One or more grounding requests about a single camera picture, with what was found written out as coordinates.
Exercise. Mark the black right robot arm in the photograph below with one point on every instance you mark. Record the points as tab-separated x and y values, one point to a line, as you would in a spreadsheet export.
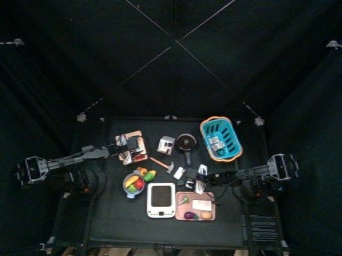
262	171

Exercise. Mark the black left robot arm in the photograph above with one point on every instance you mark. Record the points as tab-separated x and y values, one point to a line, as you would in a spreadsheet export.
67	159

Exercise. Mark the wooden sushi tray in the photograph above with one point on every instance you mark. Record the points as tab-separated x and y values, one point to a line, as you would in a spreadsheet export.
141	160

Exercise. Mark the green toy vegetable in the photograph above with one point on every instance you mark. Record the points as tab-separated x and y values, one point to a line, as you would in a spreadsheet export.
183	200

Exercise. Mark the orange toy fruit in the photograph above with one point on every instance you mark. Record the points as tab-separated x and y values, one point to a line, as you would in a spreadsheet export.
141	170

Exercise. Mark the white card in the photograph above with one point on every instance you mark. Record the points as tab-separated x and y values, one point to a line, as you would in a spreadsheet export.
202	205

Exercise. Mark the small white toy box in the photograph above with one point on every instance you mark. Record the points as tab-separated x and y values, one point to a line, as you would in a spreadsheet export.
166	145

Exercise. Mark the green yellow toy corn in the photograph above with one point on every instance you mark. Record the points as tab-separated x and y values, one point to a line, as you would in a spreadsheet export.
149	175

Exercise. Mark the yellow toy banana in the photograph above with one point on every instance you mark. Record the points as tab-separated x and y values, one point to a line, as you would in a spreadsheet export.
131	181

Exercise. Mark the red toy fruit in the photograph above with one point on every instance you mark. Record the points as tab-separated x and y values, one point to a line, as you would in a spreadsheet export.
139	183

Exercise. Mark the purple toy eggplant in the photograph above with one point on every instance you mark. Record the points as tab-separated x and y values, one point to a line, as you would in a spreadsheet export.
190	215

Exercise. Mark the black toy frying pan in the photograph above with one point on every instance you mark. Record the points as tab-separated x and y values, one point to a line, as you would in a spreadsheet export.
186	142

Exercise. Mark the orange toy bread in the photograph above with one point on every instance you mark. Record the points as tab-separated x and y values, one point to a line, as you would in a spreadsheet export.
206	215

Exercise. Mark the pink rectangular tray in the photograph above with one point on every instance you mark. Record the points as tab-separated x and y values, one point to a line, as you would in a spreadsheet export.
211	215

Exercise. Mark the green toy fruit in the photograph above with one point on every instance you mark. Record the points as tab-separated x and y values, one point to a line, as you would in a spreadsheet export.
131	188

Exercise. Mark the white packet in basket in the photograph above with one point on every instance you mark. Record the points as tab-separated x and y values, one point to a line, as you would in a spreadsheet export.
216	142

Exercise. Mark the light blue toy bowl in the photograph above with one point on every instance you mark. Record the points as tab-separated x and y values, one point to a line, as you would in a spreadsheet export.
128	192

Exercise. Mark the blue basket orange rim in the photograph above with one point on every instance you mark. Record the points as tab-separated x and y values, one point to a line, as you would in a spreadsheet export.
227	138

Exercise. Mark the metal frame bracket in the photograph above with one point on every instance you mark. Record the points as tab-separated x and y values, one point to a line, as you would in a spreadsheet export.
259	121
170	117
16	42
333	44
81	117

